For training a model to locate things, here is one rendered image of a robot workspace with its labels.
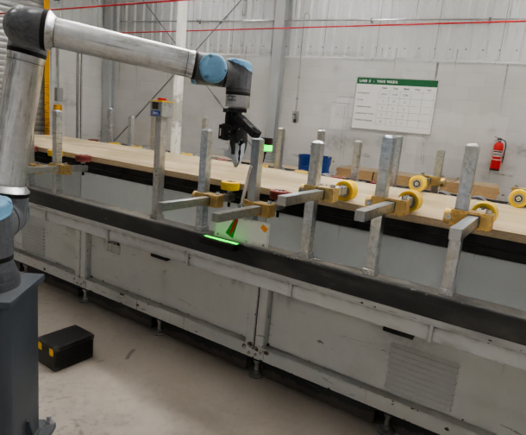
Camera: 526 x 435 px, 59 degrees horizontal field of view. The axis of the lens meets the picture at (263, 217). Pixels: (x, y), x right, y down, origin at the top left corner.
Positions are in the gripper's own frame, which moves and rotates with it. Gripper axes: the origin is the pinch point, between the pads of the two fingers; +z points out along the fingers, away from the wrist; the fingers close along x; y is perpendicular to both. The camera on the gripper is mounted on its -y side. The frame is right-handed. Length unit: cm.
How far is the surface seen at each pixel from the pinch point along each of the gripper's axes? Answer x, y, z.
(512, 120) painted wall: -724, -17, -51
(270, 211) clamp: -6.4, -12.2, 16.4
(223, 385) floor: -14, 8, 101
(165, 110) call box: -6.3, 44.3, -17.2
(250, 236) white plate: -5.3, -5.0, 27.5
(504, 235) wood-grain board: -25, -90, 12
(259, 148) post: -6.2, -4.9, -6.1
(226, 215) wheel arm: 16.3, -8.7, 15.9
